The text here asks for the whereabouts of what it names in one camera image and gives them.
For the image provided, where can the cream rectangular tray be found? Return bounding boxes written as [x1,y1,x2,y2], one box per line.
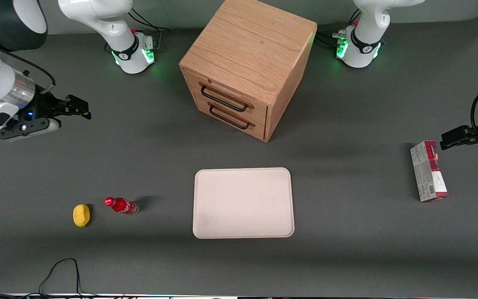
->
[193,167,295,240]

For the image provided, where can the black base cable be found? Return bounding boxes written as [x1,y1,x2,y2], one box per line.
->
[128,8,170,54]
[316,8,362,49]

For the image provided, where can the black left base cable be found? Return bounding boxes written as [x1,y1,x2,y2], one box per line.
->
[316,8,362,49]

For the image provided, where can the black looped table cable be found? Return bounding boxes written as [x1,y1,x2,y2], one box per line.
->
[0,258,98,299]

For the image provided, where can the wooden drawer cabinet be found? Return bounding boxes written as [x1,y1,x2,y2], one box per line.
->
[179,0,318,143]

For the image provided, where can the red and grey carton box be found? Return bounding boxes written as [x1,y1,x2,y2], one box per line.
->
[410,140,449,203]

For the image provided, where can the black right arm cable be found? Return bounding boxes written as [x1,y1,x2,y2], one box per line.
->
[0,31,57,104]

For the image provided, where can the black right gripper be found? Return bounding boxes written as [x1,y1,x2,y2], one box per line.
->
[19,89,92,124]

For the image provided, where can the black drawer handle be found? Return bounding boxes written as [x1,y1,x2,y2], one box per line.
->
[199,82,255,113]
[208,102,256,130]

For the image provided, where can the red coke bottle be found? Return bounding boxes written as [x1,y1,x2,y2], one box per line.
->
[104,196,140,216]

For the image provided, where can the black right base cable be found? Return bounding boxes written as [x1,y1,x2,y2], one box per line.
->
[128,8,170,54]

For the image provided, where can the yellow sponge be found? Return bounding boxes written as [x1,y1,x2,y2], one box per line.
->
[73,203,91,228]

